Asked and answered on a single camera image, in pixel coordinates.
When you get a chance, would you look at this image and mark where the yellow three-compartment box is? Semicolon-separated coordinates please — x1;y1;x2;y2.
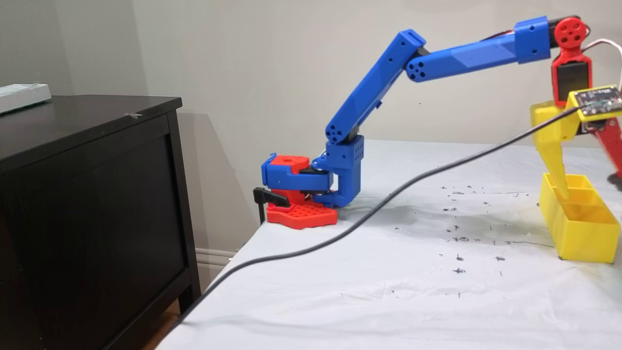
538;173;621;264

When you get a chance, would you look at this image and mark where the white flat box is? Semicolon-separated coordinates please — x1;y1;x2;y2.
0;84;52;114

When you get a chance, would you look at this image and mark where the white plastic table cover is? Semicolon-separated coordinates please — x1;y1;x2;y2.
155;140;622;350

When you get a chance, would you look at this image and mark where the black table clamp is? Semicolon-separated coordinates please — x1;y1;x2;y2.
253;188;292;225

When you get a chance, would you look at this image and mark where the dark wooden cabinet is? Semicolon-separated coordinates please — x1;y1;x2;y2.
0;95;202;350

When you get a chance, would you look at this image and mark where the camera board in yellow mount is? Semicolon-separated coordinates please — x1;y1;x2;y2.
565;85;622;122

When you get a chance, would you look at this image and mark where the white servo wire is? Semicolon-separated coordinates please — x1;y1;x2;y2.
581;38;622;90

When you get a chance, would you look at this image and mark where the black camera cable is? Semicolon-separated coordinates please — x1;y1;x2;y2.
173;105;591;329

